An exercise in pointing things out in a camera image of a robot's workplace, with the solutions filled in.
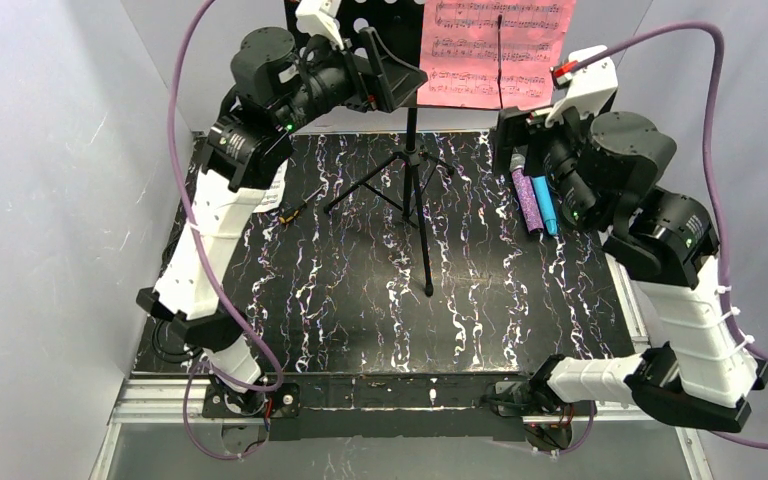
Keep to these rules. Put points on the black tripod music stand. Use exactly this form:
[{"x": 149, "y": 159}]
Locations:
[{"x": 399, "y": 24}]

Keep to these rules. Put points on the blue toy microphone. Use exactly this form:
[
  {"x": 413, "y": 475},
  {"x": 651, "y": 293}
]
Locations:
[{"x": 545, "y": 204}]

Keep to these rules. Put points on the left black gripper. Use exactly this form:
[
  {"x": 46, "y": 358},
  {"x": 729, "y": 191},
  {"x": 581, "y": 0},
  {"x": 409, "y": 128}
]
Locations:
[{"x": 368, "y": 70}]

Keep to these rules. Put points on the purple glitter microphone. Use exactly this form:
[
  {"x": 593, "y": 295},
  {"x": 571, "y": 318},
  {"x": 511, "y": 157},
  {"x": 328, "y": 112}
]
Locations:
[{"x": 525, "y": 194}]

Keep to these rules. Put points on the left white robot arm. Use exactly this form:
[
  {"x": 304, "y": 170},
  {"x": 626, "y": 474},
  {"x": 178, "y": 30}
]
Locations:
[{"x": 277, "y": 90}]

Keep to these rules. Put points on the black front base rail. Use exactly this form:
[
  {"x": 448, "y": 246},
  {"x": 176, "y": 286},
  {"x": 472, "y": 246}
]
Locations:
[{"x": 418, "y": 405}]

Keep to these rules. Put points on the yellow black screwdriver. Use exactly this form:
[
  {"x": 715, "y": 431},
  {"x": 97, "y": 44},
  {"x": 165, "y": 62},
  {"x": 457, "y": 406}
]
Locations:
[{"x": 291, "y": 213}]

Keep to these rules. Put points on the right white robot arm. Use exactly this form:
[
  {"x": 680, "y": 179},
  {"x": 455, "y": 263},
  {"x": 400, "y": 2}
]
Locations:
[{"x": 605, "y": 170}]

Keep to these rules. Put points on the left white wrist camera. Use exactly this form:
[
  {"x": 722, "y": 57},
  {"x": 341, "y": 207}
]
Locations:
[{"x": 319, "y": 17}]

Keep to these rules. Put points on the pink sheet music page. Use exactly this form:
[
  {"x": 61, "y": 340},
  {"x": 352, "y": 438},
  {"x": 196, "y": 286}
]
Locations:
[{"x": 490, "y": 55}]

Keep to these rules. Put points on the white sheet music page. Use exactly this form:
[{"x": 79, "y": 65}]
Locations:
[{"x": 275, "y": 193}]

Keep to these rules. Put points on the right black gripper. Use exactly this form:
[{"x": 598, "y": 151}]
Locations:
[{"x": 513, "y": 136}]

